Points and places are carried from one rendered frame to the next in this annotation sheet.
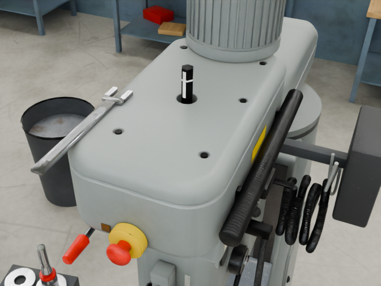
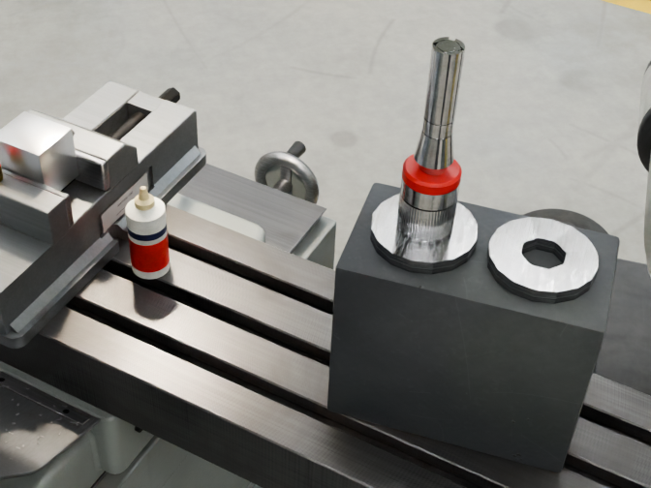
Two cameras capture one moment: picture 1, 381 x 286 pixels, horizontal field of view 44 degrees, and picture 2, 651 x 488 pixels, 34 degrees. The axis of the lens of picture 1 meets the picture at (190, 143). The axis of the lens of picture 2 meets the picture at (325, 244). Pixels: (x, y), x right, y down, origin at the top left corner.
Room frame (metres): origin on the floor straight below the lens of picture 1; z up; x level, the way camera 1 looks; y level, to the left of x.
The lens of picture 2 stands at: (1.52, 0.37, 1.72)
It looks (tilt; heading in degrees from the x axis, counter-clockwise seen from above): 42 degrees down; 184
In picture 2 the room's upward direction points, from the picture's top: 3 degrees clockwise
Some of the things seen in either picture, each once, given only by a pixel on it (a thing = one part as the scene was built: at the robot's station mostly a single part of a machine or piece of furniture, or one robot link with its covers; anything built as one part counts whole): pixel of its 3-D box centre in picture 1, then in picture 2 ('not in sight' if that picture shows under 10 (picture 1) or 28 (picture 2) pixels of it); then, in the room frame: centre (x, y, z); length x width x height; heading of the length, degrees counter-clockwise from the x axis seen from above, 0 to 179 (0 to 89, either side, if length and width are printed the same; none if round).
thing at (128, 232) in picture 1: (127, 240); not in sight; (0.49, 0.09, 1.76); 0.06 x 0.02 x 0.06; 68
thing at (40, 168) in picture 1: (84, 126); not in sight; (0.60, 0.17, 1.89); 0.24 x 0.04 x 0.01; 158
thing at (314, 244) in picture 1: (294, 209); not in sight; (0.88, -0.28, 1.45); 0.18 x 0.16 x 0.21; 158
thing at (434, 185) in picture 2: (47, 273); (431, 171); (0.85, 0.41, 1.19); 0.05 x 0.05 x 0.01
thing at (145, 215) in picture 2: not in sight; (146, 228); (0.73, 0.13, 0.99); 0.04 x 0.04 x 0.11
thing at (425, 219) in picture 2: (49, 280); (427, 201); (0.85, 0.41, 1.16); 0.05 x 0.05 x 0.05
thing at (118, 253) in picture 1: (120, 251); not in sight; (0.47, 0.10, 1.76); 0.04 x 0.03 x 0.04; 68
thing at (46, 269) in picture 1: (43, 260); (440, 108); (0.85, 0.41, 1.25); 0.03 x 0.03 x 0.11
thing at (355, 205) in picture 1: (365, 165); not in sight; (0.85, -0.42, 1.62); 0.20 x 0.09 x 0.21; 158
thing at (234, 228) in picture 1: (266, 152); not in sight; (0.68, -0.14, 1.79); 0.45 x 0.04 x 0.04; 158
